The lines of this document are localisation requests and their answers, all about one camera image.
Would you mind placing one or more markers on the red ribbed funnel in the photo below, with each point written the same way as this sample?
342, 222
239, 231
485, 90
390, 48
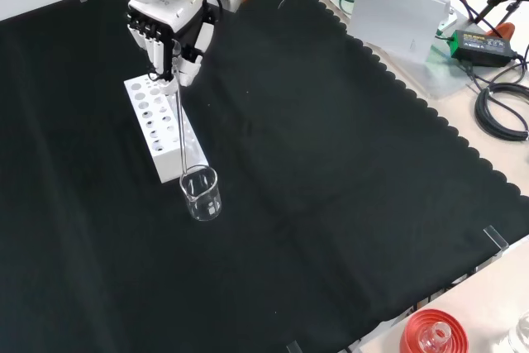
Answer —
413, 328

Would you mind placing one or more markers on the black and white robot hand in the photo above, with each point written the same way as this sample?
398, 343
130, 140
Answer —
173, 14

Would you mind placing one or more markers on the white test tube rack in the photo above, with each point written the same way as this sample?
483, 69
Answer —
165, 163

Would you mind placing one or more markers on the pale board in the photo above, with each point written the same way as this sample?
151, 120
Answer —
392, 18

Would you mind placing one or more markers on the black bench cloth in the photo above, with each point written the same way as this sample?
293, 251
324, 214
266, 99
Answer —
310, 163

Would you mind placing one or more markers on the grey base plate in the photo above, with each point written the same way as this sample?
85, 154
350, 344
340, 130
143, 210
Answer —
444, 76

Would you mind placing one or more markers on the clear glass rod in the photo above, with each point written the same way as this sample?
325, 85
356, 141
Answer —
181, 130

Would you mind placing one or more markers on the black power adapter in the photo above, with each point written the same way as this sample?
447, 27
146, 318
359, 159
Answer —
481, 45

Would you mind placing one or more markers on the clear glass vessel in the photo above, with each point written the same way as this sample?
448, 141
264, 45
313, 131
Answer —
521, 334

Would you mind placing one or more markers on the clear glass beaker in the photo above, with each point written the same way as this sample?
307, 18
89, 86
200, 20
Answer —
202, 198

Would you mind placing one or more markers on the small clear glass flask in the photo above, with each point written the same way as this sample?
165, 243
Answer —
434, 338

